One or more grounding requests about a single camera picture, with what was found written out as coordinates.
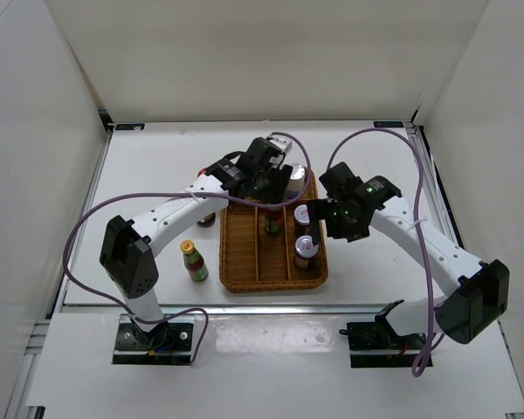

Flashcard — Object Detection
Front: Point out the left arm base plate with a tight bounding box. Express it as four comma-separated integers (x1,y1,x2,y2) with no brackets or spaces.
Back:
112,315,194,366

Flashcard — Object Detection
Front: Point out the dark spice jar white lid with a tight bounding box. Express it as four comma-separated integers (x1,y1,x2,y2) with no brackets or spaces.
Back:
293,204,311,237

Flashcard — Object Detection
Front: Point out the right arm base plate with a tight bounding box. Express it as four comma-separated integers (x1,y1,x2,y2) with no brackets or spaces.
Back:
339,322,426,368

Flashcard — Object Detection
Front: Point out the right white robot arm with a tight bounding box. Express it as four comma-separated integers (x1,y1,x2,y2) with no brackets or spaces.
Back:
307,162,510,349

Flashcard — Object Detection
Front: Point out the woven wicker divided tray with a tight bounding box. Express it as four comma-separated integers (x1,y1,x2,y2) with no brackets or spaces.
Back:
219,177,328,293

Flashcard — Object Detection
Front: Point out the red cap sauce jar front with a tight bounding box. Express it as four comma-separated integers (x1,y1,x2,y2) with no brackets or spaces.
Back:
196,213,216,228

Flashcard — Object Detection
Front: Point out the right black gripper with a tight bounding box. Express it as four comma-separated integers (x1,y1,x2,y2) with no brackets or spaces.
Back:
307,198,370,247

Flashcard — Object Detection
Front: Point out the pink spice jar white lid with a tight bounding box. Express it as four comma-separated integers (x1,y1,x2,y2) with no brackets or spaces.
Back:
294,235,319,270

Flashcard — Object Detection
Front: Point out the silver cap white shaker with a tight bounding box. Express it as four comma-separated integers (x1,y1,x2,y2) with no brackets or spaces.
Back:
285,163,307,200

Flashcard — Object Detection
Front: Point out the yellow cap sauce bottle front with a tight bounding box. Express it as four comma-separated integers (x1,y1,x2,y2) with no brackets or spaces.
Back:
180,239,209,282

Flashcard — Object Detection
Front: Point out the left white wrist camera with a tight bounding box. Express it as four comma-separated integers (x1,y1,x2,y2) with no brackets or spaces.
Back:
267,135,293,157

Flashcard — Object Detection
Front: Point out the yellow cap sauce bottle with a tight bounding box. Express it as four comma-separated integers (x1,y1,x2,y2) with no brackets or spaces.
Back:
180,239,209,282
264,208,284,236

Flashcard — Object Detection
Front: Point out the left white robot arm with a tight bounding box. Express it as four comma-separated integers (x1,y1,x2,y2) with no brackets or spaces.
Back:
100,137,293,349

